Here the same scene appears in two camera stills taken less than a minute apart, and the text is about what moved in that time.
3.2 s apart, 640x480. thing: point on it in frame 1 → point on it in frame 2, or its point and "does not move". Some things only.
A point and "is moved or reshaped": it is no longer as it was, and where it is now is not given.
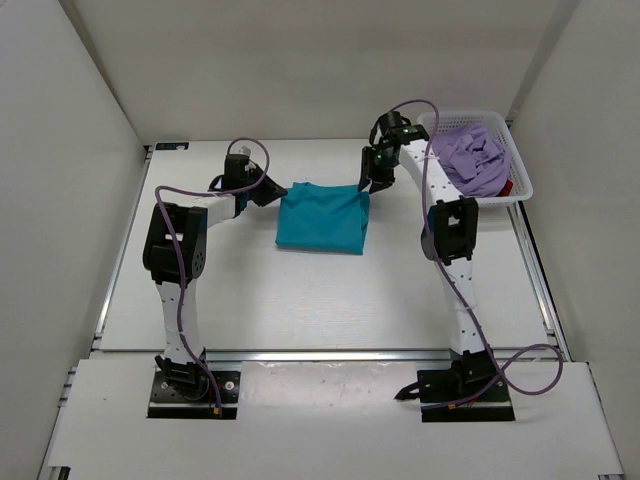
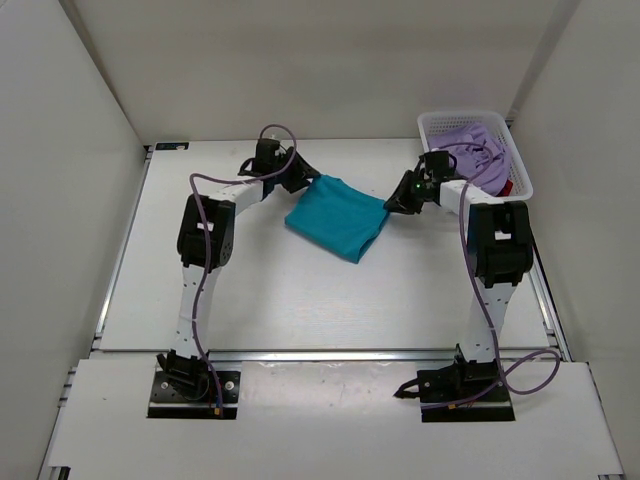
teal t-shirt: [323, 217] is moved or reshaped
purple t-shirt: [474, 159] does not move
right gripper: [378, 179] → [402, 203]
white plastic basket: [497, 123] does not move
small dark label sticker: [172, 146] does not move
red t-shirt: [505, 192] does not move
